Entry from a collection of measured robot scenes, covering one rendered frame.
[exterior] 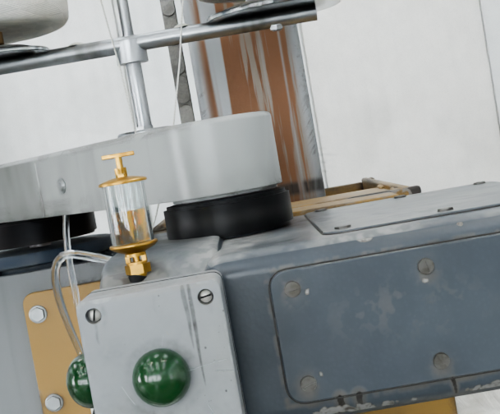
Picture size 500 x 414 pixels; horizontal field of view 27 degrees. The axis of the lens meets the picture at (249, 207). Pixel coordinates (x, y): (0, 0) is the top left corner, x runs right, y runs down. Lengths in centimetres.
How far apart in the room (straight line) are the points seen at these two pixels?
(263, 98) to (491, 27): 491
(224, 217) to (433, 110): 518
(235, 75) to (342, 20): 475
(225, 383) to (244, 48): 59
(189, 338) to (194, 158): 19
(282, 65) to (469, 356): 54
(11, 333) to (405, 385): 50
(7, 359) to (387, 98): 491
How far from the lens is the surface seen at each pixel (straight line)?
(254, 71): 107
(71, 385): 55
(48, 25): 94
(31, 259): 101
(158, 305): 53
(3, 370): 100
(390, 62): 582
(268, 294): 58
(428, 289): 59
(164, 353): 52
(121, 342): 53
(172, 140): 70
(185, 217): 69
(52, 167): 84
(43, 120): 585
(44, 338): 98
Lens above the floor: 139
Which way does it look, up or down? 3 degrees down
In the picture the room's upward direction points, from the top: 10 degrees counter-clockwise
